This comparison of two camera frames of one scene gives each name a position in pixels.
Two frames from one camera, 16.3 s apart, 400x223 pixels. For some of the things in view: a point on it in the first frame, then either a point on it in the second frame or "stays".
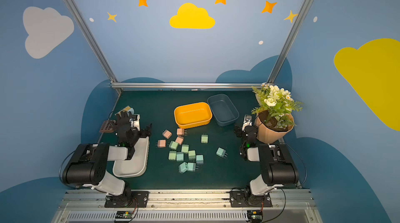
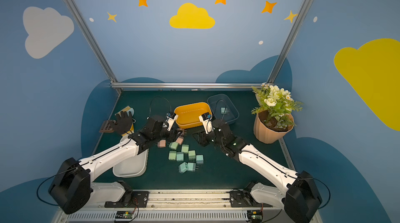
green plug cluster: x=185 y=148 stays
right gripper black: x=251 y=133 to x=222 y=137
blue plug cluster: x=199 y=159 stays
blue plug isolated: x=221 y=152 to x=223 y=110
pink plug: x=179 y=140 stays
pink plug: x=161 y=143 stays
